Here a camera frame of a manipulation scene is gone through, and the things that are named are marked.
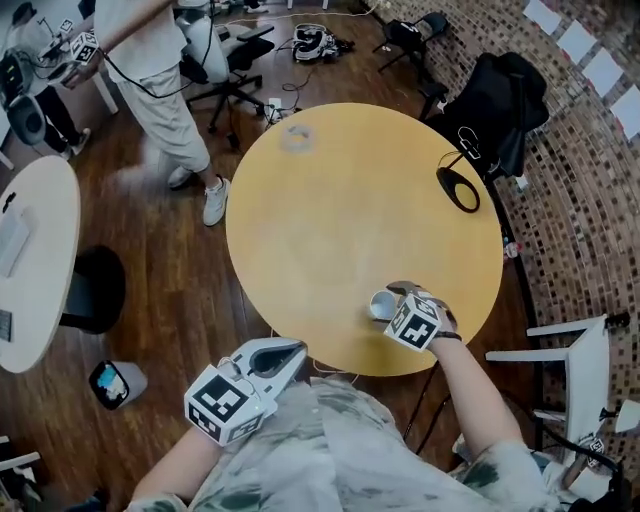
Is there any clear tape roll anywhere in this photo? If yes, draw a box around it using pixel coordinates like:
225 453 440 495
280 124 317 154

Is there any white headset on floor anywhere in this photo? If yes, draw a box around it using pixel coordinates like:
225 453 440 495
291 22 357 65

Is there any black cable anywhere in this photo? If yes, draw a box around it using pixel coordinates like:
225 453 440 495
403 363 452 454

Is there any white paper sheet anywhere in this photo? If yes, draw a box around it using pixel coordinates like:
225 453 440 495
521 0 564 37
556 19 599 65

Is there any white lamp shade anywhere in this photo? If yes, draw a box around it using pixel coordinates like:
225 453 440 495
599 398 640 435

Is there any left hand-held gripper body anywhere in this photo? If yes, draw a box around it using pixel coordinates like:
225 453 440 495
183 337 309 446

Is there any black folding chair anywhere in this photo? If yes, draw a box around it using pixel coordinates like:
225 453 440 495
373 11 451 77

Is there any person's camouflage shirt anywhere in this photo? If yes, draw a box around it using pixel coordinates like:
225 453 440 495
124 377 561 512

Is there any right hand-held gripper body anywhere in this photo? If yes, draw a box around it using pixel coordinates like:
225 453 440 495
383 280 446 353

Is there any white cup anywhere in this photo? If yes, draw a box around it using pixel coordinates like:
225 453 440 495
368 289 402 322

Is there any white wooden chair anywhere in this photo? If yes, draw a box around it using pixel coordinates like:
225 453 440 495
485 314 612 464

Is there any person's right hand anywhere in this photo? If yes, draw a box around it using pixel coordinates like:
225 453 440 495
438 299 460 339

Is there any person's left forearm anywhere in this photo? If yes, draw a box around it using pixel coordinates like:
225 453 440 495
130 424 227 504

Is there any white and black office chair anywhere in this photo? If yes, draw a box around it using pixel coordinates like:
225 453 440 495
174 13 277 147

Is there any grey waste bin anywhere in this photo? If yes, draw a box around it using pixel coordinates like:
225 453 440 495
88 359 149 412

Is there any white round table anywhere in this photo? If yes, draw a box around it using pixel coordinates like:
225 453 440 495
0 154 127 375

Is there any person's right forearm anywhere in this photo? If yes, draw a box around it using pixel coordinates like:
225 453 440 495
428 337 524 454

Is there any black ring stand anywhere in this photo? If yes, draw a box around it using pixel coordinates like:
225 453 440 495
435 151 482 214

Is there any black chair with jacket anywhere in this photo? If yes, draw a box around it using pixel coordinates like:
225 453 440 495
422 51 551 180

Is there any grey laptop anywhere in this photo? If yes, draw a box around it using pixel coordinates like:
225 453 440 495
0 206 40 279

